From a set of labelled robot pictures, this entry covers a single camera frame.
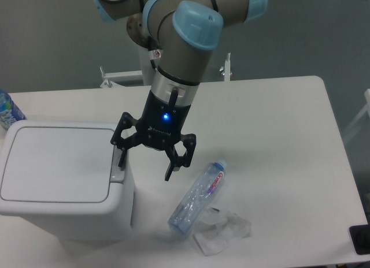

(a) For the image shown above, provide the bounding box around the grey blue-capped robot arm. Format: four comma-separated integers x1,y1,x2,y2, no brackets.
93,0,268,179

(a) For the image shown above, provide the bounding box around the blue labelled bottle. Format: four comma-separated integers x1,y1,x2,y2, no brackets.
1,90,27,130

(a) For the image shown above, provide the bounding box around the white push-lid trash can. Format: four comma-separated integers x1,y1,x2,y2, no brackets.
1,120,135,241

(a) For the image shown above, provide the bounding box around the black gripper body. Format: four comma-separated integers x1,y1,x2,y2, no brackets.
135,90,190,151

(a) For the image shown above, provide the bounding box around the crumpled clear plastic wrapper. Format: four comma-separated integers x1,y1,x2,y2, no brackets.
193,207,251,256

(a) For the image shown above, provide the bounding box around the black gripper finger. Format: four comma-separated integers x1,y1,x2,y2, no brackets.
109,111,145,168
164,133,197,181

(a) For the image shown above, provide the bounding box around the clear empty plastic bottle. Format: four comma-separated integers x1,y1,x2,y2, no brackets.
168,159,227,236

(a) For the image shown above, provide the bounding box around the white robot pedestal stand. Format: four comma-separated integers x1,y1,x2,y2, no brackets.
99,13,234,89

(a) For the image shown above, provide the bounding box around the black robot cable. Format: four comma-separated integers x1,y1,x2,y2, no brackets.
147,36,158,71

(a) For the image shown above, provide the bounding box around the black device at table edge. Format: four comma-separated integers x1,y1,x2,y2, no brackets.
349,224,369,255

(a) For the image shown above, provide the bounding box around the white frame at right edge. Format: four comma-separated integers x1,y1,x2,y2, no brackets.
342,89,369,144

